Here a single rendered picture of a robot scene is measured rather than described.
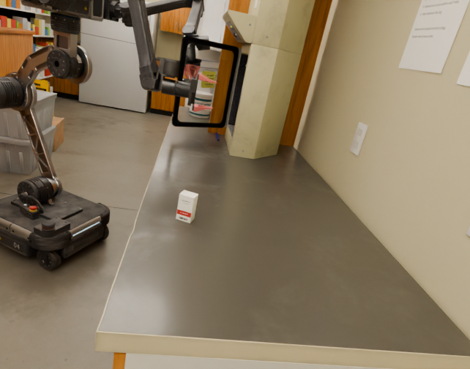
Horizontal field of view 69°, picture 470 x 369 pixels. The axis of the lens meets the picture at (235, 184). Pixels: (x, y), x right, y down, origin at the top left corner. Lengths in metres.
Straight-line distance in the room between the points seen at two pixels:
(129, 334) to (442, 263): 0.71
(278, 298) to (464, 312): 0.41
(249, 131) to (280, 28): 0.42
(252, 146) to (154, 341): 1.09
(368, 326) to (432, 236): 0.34
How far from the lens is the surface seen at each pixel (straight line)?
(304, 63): 1.91
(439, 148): 1.03
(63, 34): 2.08
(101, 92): 6.61
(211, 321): 0.64
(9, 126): 3.46
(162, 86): 1.36
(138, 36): 1.45
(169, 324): 0.62
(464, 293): 0.93
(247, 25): 1.47
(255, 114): 1.50
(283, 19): 1.50
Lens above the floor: 1.38
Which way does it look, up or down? 21 degrees down
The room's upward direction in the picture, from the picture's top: 12 degrees clockwise
